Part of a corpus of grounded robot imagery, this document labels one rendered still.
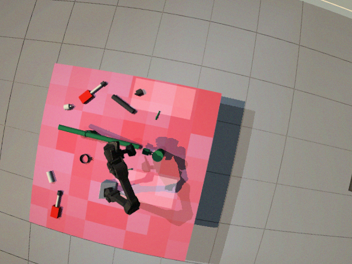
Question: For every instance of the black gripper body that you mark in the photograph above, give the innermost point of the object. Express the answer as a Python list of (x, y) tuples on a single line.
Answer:
[(130, 150)]

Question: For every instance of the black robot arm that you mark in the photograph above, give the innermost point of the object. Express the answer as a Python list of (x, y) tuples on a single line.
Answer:
[(120, 171)]

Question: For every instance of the short white cylinder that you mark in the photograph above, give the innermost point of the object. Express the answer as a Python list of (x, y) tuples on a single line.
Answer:
[(49, 175)]

